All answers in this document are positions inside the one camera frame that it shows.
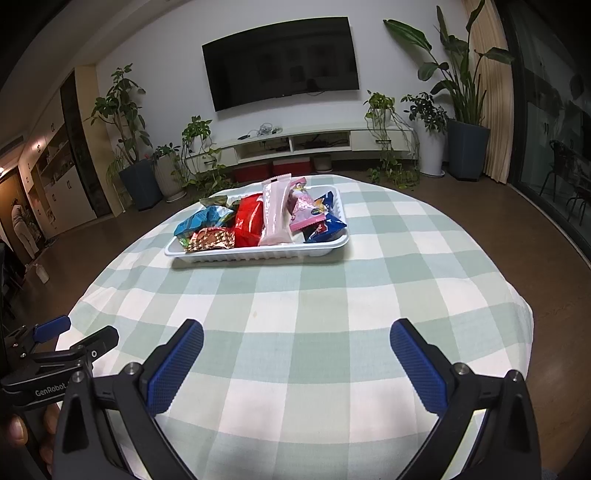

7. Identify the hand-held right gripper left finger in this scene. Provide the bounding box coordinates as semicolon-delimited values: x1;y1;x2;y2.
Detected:
53;318;205;480

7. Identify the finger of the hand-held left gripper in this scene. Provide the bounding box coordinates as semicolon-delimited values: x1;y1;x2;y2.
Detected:
0;316;72;357
34;325;120;360

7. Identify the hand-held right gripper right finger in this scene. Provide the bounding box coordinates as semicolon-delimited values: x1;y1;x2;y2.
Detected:
390;318;541;480

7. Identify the red heart-print snack packet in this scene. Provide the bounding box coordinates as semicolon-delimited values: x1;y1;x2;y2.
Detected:
185;227;236;254

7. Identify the light blue snack packet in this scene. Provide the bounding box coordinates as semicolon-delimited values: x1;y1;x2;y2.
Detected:
174;206;234;237

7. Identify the white plastic tray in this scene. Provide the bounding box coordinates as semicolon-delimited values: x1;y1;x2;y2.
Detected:
165;185;350;268

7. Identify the large red snack bag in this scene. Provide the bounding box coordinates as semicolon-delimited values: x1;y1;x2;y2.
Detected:
233;193;266;247

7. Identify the dark blue snack packet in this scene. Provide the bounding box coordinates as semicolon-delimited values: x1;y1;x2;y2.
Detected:
302;191;348;243

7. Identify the pale pink long snack packet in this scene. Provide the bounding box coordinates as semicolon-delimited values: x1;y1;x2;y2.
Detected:
257;173;294;246

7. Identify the person's left hand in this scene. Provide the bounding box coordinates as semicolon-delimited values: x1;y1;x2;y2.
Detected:
0;401;61;480

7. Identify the green checked tablecloth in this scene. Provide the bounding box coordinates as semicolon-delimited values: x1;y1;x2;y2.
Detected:
55;173;534;480

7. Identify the dark square plant pot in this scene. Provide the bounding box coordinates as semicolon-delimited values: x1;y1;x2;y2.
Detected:
119;159;163;212

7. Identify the speckled white plant pot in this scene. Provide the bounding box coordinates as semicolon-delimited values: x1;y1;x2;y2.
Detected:
152;154;188;201

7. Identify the trailing floor vine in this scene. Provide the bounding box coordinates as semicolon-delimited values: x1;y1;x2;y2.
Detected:
367;152;421;190
182;148;236;192

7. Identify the red storage box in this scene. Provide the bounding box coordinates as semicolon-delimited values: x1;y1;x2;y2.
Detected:
272;159;311;178
232;164;271;184

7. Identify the tall white plant pot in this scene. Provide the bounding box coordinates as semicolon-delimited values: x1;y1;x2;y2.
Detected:
418;129;446;177

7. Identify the large dark plant pot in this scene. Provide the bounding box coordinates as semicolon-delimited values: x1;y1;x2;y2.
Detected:
447;119;491;182

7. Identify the tall leafy tree plant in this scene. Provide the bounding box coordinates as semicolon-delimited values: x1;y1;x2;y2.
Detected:
85;65;153;169

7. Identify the pothos plant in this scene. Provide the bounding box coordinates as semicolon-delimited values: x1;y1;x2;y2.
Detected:
181;115;215;158
364;90;419;158

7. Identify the white TV cabinet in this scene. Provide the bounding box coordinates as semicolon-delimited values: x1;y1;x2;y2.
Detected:
182;127;419;178

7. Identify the schefflera plant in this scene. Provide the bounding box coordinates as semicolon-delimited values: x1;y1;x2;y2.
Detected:
401;92;448;134

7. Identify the bird of paradise plant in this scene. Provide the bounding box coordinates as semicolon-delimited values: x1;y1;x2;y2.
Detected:
383;0;515;125

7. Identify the glass sliding door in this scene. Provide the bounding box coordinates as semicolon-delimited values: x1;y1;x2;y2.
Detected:
501;0;591;268

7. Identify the black wall television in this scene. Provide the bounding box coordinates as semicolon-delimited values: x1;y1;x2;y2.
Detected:
202;16;361;112

